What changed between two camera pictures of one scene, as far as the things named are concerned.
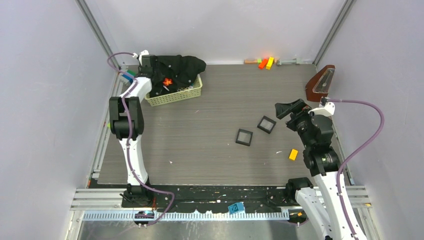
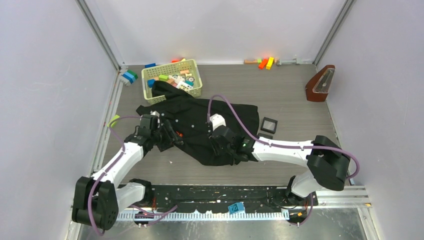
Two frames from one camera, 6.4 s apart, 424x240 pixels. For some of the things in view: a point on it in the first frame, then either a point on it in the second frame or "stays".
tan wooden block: (251, 61) stays
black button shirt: (181, 69) to (191, 116)
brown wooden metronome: (319, 87) stays
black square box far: (266, 124) stays
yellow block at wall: (269, 64) stays
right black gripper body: (299, 122) to (219, 149)
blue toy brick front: (236, 207) stays
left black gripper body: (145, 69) to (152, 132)
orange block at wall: (263, 63) stays
